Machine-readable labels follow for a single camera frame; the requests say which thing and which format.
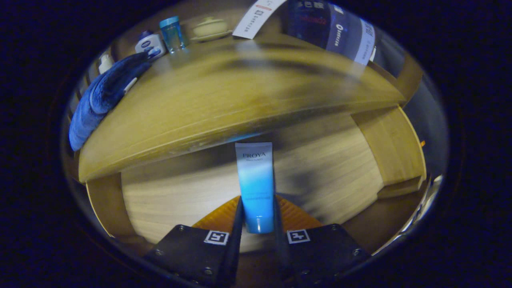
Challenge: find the wooden drawer with black knob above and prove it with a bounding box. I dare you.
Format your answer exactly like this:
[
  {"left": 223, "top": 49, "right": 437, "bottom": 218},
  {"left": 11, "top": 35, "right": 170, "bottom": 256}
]
[{"left": 85, "top": 105, "right": 428, "bottom": 260}]

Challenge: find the white bottle with blue cap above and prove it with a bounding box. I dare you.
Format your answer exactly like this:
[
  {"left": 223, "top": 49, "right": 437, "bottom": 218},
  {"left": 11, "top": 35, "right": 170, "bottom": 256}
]
[{"left": 135, "top": 30, "right": 166, "bottom": 60}]

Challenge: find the pale lilac book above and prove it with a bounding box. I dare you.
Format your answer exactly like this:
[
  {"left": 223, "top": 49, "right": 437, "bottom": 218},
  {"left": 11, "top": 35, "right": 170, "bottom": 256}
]
[{"left": 348, "top": 12, "right": 376, "bottom": 66}]

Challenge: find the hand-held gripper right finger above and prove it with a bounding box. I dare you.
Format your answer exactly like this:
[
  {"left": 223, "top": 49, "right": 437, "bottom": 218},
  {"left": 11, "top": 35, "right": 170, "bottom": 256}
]
[{"left": 273, "top": 195, "right": 371, "bottom": 286}]

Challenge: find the wooden cabinet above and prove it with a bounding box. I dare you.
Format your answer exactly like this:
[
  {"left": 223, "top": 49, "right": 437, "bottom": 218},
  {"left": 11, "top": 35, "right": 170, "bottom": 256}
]
[{"left": 64, "top": 0, "right": 424, "bottom": 184}]

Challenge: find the rolled blue towel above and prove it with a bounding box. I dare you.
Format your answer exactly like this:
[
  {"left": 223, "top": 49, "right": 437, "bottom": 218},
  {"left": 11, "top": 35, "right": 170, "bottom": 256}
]
[{"left": 69, "top": 52, "right": 153, "bottom": 152}]

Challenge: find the wooden countertop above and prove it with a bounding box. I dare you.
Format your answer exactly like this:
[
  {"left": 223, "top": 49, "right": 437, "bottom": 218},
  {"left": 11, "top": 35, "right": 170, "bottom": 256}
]
[{"left": 78, "top": 34, "right": 406, "bottom": 184}]

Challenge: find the white pump bottle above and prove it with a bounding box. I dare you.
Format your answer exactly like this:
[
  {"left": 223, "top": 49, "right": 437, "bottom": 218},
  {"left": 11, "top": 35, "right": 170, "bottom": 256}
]
[{"left": 98, "top": 53, "right": 114, "bottom": 74}]

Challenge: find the blue and white cosmetic tube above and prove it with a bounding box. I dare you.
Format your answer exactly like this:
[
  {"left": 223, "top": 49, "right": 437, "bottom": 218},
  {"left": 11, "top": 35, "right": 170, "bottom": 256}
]
[{"left": 235, "top": 142, "right": 276, "bottom": 234}]

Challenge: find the clear blue bottle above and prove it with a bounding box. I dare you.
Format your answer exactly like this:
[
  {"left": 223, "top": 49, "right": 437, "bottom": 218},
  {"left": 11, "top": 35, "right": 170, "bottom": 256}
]
[{"left": 159, "top": 16, "right": 188, "bottom": 54}]

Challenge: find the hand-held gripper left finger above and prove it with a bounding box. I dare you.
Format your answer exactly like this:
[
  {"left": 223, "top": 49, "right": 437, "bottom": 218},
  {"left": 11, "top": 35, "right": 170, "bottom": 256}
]
[{"left": 144, "top": 195, "right": 245, "bottom": 288}]

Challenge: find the dark blue book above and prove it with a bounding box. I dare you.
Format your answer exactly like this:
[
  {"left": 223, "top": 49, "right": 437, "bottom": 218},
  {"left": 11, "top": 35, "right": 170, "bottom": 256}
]
[{"left": 286, "top": 0, "right": 356, "bottom": 56}]

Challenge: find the beige lidded teacup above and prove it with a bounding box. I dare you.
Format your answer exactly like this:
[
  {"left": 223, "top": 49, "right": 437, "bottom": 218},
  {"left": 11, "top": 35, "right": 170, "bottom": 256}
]
[{"left": 190, "top": 16, "right": 232, "bottom": 42}]

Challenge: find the white book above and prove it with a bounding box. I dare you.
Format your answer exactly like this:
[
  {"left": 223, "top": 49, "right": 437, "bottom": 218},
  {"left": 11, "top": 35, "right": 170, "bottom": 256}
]
[{"left": 232, "top": 0, "right": 288, "bottom": 40}]

